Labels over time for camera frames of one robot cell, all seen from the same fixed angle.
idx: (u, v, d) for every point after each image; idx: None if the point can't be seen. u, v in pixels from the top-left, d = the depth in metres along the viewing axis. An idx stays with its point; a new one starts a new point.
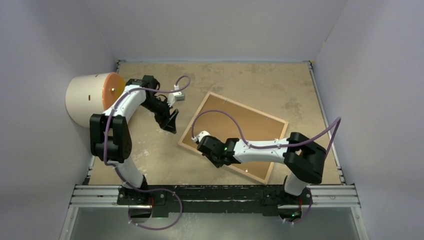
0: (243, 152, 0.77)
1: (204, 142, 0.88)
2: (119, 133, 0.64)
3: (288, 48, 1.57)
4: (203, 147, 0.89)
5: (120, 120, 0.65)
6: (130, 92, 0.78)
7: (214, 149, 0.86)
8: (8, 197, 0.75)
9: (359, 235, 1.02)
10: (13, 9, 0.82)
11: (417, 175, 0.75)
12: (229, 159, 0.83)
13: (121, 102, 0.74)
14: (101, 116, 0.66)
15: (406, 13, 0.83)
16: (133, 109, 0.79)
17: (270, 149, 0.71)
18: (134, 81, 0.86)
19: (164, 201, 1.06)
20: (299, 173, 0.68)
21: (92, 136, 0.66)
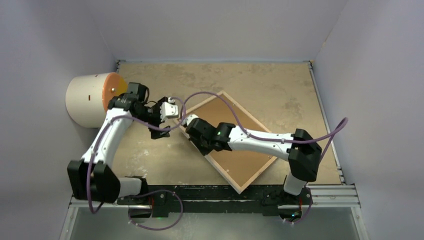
0: (240, 141, 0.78)
1: (194, 125, 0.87)
2: (102, 182, 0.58)
3: (288, 48, 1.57)
4: (192, 130, 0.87)
5: (100, 168, 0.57)
6: (112, 123, 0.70)
7: (204, 133, 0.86)
8: (7, 197, 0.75)
9: (359, 235, 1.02)
10: (13, 9, 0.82)
11: (418, 175, 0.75)
12: (221, 144, 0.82)
13: (103, 139, 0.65)
14: (79, 164, 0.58)
15: (406, 13, 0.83)
16: (118, 140, 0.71)
17: (273, 142, 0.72)
18: (117, 100, 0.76)
19: (164, 202, 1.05)
20: (296, 170, 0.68)
21: (73, 184, 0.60)
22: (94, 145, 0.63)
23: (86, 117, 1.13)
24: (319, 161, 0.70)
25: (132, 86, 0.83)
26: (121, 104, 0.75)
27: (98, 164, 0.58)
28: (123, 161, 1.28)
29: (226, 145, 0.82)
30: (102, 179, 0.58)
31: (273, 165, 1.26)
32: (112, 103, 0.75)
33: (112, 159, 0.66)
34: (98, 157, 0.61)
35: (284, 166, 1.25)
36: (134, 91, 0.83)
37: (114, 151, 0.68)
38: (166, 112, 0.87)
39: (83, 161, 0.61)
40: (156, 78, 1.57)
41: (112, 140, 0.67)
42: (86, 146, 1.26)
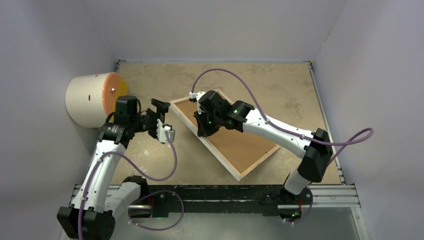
0: (257, 125, 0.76)
1: (210, 97, 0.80)
2: (93, 228, 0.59)
3: (288, 48, 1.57)
4: (206, 102, 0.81)
5: (90, 217, 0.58)
6: (102, 160, 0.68)
7: (218, 107, 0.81)
8: (7, 197, 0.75)
9: (358, 235, 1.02)
10: (13, 9, 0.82)
11: (417, 175, 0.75)
12: (234, 122, 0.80)
13: (93, 180, 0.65)
14: (69, 212, 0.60)
15: (406, 13, 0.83)
16: (111, 176, 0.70)
17: (291, 135, 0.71)
18: (108, 131, 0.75)
19: (164, 202, 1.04)
20: (306, 169, 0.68)
21: (66, 228, 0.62)
22: (84, 190, 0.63)
23: (86, 117, 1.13)
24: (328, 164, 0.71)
25: (121, 105, 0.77)
26: (112, 134, 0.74)
27: (87, 213, 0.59)
28: (123, 161, 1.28)
29: (238, 125, 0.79)
30: (92, 227, 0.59)
31: (273, 165, 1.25)
32: (103, 133, 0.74)
33: (104, 198, 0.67)
34: (88, 202, 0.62)
35: (284, 166, 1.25)
36: (123, 111, 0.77)
37: (106, 189, 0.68)
38: (160, 139, 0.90)
39: (73, 207, 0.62)
40: (156, 78, 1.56)
41: (102, 181, 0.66)
42: (86, 147, 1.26)
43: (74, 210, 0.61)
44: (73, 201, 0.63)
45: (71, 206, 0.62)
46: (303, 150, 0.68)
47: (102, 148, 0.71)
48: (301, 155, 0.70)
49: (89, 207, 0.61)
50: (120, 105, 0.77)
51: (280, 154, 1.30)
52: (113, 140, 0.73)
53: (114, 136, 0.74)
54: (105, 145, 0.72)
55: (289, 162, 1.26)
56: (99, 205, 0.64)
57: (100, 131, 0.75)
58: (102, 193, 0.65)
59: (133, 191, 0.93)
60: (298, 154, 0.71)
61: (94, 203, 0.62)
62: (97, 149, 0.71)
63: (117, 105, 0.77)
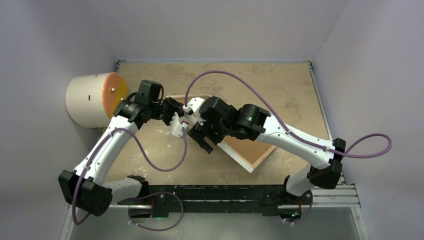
0: (278, 137, 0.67)
1: (214, 104, 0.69)
2: (89, 198, 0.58)
3: (288, 48, 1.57)
4: (210, 111, 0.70)
5: (89, 185, 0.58)
6: (112, 134, 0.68)
7: (226, 116, 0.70)
8: (7, 197, 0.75)
9: (358, 235, 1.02)
10: (14, 10, 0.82)
11: (417, 175, 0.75)
12: (247, 131, 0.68)
13: (99, 152, 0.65)
14: (71, 176, 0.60)
15: (406, 14, 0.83)
16: (118, 152, 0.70)
17: (314, 148, 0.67)
18: (125, 107, 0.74)
19: (164, 202, 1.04)
20: (324, 180, 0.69)
21: (64, 192, 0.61)
22: (88, 159, 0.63)
23: (86, 117, 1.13)
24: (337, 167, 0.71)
25: (145, 87, 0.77)
26: (128, 112, 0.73)
27: (87, 182, 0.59)
28: (123, 160, 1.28)
29: (253, 132, 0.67)
30: (88, 197, 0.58)
31: (273, 165, 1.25)
32: (119, 109, 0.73)
33: (105, 173, 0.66)
34: (89, 172, 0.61)
35: (284, 166, 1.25)
36: (145, 93, 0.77)
37: (109, 164, 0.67)
38: (174, 133, 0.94)
39: (75, 173, 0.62)
40: (157, 77, 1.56)
41: (108, 155, 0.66)
42: (86, 147, 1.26)
43: (75, 177, 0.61)
44: (76, 167, 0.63)
45: (73, 172, 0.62)
46: (328, 163, 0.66)
47: (115, 123, 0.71)
48: (322, 167, 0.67)
49: (89, 177, 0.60)
50: (143, 87, 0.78)
51: (279, 154, 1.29)
52: (127, 118, 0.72)
53: (129, 115, 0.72)
54: (119, 121, 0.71)
55: (289, 161, 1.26)
56: (99, 178, 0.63)
57: (119, 106, 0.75)
58: (104, 166, 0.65)
59: (132, 185, 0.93)
60: (318, 166, 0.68)
61: (94, 174, 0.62)
62: (110, 123, 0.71)
63: (140, 86, 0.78)
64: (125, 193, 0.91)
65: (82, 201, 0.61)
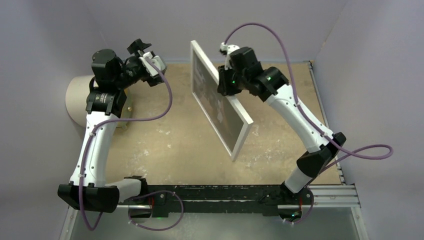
0: (285, 104, 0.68)
1: (246, 52, 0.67)
2: (97, 201, 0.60)
3: (288, 48, 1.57)
4: (235, 59, 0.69)
5: (93, 189, 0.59)
6: (95, 133, 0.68)
7: (250, 67, 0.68)
8: (7, 197, 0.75)
9: (358, 235, 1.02)
10: (13, 11, 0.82)
11: (417, 175, 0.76)
12: (261, 89, 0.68)
13: (89, 156, 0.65)
14: (70, 188, 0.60)
15: (406, 14, 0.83)
16: (107, 148, 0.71)
17: (313, 129, 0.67)
18: (96, 101, 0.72)
19: (164, 202, 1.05)
20: (311, 164, 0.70)
21: (69, 203, 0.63)
22: (81, 166, 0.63)
23: (86, 118, 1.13)
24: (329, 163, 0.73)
25: (99, 71, 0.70)
26: (101, 106, 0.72)
27: (88, 188, 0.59)
28: (123, 161, 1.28)
29: (266, 93, 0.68)
30: (95, 200, 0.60)
31: (273, 165, 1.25)
32: (92, 105, 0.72)
33: (103, 172, 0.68)
34: (87, 178, 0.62)
35: (284, 166, 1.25)
36: (104, 76, 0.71)
37: (103, 163, 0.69)
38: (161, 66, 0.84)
39: (73, 184, 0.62)
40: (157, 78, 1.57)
41: (98, 155, 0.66)
42: None
43: (74, 187, 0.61)
44: (72, 177, 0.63)
45: (70, 183, 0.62)
46: (318, 146, 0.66)
47: (93, 121, 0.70)
48: (312, 150, 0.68)
49: (89, 183, 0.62)
50: (96, 70, 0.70)
51: (279, 153, 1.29)
52: (103, 112, 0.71)
53: (104, 107, 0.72)
54: (96, 118, 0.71)
55: (289, 161, 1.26)
56: (99, 180, 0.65)
57: (88, 101, 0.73)
58: (99, 167, 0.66)
59: (133, 184, 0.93)
60: (309, 148, 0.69)
61: (93, 178, 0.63)
62: (87, 123, 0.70)
63: (94, 70, 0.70)
64: (127, 193, 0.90)
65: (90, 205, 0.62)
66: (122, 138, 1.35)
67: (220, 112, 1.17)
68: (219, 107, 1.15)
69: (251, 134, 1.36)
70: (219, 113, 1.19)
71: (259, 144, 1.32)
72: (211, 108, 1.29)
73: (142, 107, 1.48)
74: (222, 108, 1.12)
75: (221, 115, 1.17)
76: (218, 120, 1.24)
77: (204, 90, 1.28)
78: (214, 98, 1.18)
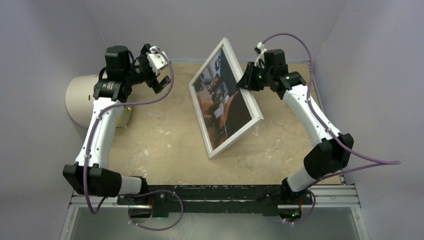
0: (296, 99, 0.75)
1: (277, 52, 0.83)
2: (101, 184, 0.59)
3: (288, 48, 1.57)
4: (268, 57, 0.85)
5: (97, 171, 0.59)
6: (101, 117, 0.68)
7: (276, 66, 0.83)
8: (7, 198, 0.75)
9: (358, 235, 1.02)
10: (13, 11, 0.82)
11: (417, 176, 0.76)
12: (279, 85, 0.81)
13: (94, 138, 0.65)
14: (74, 169, 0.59)
15: (406, 15, 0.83)
16: (112, 133, 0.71)
17: (318, 123, 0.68)
18: (103, 88, 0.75)
19: (164, 202, 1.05)
20: (311, 161, 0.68)
21: (73, 185, 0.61)
22: (86, 148, 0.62)
23: (86, 117, 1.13)
24: (334, 169, 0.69)
25: (112, 59, 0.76)
26: (108, 92, 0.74)
27: (93, 169, 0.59)
28: (123, 160, 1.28)
29: (282, 89, 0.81)
30: (99, 183, 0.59)
31: (273, 165, 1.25)
32: (99, 91, 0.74)
33: (108, 157, 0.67)
34: (92, 159, 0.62)
35: (284, 166, 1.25)
36: (116, 65, 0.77)
37: (108, 147, 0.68)
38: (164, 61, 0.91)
39: (78, 165, 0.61)
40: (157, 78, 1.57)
41: (104, 138, 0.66)
42: None
43: (78, 168, 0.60)
44: (76, 159, 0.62)
45: (75, 164, 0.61)
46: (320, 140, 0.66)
47: (100, 106, 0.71)
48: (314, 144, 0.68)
49: (93, 164, 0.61)
50: (109, 59, 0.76)
51: (280, 153, 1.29)
52: (109, 97, 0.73)
53: (110, 93, 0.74)
54: (102, 104, 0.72)
55: (289, 161, 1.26)
56: (104, 162, 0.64)
57: (95, 88, 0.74)
58: (104, 150, 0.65)
59: (134, 180, 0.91)
60: (313, 142, 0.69)
61: (98, 160, 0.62)
62: (94, 108, 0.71)
63: (107, 59, 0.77)
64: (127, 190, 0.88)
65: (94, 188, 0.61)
66: (122, 138, 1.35)
67: (222, 108, 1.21)
68: (224, 101, 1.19)
69: (251, 134, 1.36)
70: (220, 108, 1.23)
71: (259, 144, 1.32)
72: (210, 103, 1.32)
73: (142, 106, 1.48)
74: (228, 103, 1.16)
75: (222, 110, 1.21)
76: (214, 115, 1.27)
77: (212, 85, 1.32)
78: (221, 93, 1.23)
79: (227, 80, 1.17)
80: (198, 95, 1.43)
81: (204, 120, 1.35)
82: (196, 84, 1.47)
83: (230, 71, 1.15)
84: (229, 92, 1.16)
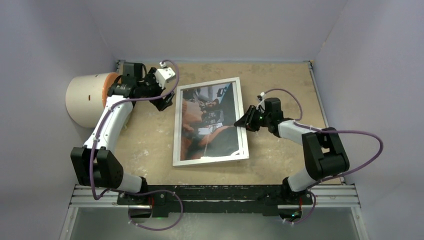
0: (284, 124, 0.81)
1: (274, 101, 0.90)
2: (105, 167, 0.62)
3: (288, 48, 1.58)
4: (266, 104, 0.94)
5: (103, 152, 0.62)
6: (112, 109, 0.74)
7: (274, 113, 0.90)
8: (6, 197, 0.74)
9: (359, 235, 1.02)
10: (13, 12, 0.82)
11: (417, 175, 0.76)
12: (274, 129, 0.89)
13: (104, 126, 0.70)
14: (82, 150, 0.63)
15: (406, 16, 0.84)
16: (119, 126, 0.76)
17: (303, 128, 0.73)
18: (116, 88, 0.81)
19: (164, 202, 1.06)
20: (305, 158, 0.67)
21: (77, 170, 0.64)
22: (95, 133, 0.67)
23: (86, 117, 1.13)
24: (339, 167, 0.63)
25: (128, 68, 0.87)
26: (120, 91, 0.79)
27: (100, 150, 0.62)
28: (123, 160, 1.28)
29: (277, 132, 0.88)
30: (103, 165, 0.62)
31: (273, 165, 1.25)
32: (112, 90, 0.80)
33: (113, 145, 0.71)
34: (100, 143, 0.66)
35: (284, 166, 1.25)
36: (130, 73, 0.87)
37: (114, 137, 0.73)
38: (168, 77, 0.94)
39: (86, 148, 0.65)
40: None
41: (113, 127, 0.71)
42: None
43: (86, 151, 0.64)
44: (85, 143, 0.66)
45: (83, 146, 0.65)
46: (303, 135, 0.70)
47: (111, 102, 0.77)
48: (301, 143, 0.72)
49: (101, 147, 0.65)
50: (125, 68, 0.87)
51: (279, 153, 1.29)
52: (122, 95, 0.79)
53: (122, 93, 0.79)
54: (114, 100, 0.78)
55: (289, 161, 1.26)
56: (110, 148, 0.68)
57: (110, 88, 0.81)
58: (112, 138, 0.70)
59: (134, 178, 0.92)
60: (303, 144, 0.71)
61: (105, 144, 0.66)
62: (107, 103, 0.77)
63: (124, 69, 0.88)
64: (127, 188, 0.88)
65: (98, 175, 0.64)
66: (122, 138, 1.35)
67: (211, 129, 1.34)
68: (215, 126, 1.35)
69: (251, 134, 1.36)
70: (208, 127, 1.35)
71: (259, 144, 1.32)
72: (195, 118, 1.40)
73: (142, 107, 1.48)
74: (219, 130, 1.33)
75: (209, 131, 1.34)
76: (196, 131, 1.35)
77: (207, 104, 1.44)
78: (215, 117, 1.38)
79: (227, 112, 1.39)
80: (186, 104, 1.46)
81: (181, 128, 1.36)
82: (187, 92, 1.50)
83: (233, 107, 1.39)
84: (224, 121, 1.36)
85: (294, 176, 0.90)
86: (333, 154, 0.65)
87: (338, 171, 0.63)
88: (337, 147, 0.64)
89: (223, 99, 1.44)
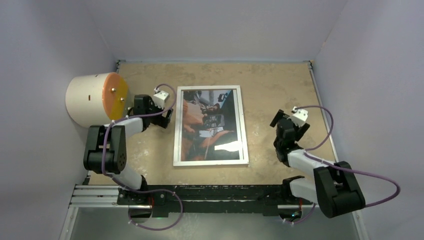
0: (295, 154, 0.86)
1: (287, 129, 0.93)
2: (117, 138, 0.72)
3: (287, 49, 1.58)
4: (279, 128, 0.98)
5: (118, 128, 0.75)
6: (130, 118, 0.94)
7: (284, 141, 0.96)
8: (6, 197, 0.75)
9: (359, 235, 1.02)
10: (12, 12, 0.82)
11: (418, 175, 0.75)
12: (283, 156, 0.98)
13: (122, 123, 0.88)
14: (100, 126, 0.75)
15: (408, 17, 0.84)
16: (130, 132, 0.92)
17: (314, 161, 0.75)
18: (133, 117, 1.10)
19: (164, 202, 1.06)
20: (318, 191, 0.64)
21: (88, 143, 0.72)
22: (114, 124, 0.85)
23: (86, 118, 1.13)
24: (353, 205, 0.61)
25: (138, 102, 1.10)
26: None
27: (116, 127, 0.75)
28: None
29: (286, 161, 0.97)
30: (116, 136, 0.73)
31: (273, 165, 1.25)
32: None
33: None
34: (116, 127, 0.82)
35: (284, 166, 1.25)
36: (140, 105, 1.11)
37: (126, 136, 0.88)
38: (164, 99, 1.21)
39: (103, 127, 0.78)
40: (156, 78, 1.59)
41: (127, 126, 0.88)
42: None
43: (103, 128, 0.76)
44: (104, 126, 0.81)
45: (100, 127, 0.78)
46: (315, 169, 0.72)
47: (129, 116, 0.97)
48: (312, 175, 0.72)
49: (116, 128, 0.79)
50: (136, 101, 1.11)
51: None
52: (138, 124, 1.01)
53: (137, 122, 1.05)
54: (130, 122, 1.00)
55: None
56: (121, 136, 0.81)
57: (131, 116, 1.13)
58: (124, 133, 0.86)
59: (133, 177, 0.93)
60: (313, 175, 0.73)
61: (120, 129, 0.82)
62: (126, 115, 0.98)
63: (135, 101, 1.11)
64: (127, 183, 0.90)
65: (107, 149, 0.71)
66: None
67: (212, 132, 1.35)
68: (216, 130, 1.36)
69: (251, 133, 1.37)
70: (208, 130, 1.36)
71: (259, 144, 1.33)
72: (196, 120, 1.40)
73: None
74: (220, 134, 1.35)
75: (210, 134, 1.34)
76: (196, 132, 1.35)
77: (207, 107, 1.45)
78: (215, 121, 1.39)
79: (227, 116, 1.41)
80: (186, 105, 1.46)
81: (181, 128, 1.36)
82: (188, 93, 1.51)
83: (233, 113, 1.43)
84: (225, 126, 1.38)
85: (298, 181, 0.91)
86: (348, 191, 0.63)
87: (352, 208, 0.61)
88: (351, 184, 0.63)
89: (223, 104, 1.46)
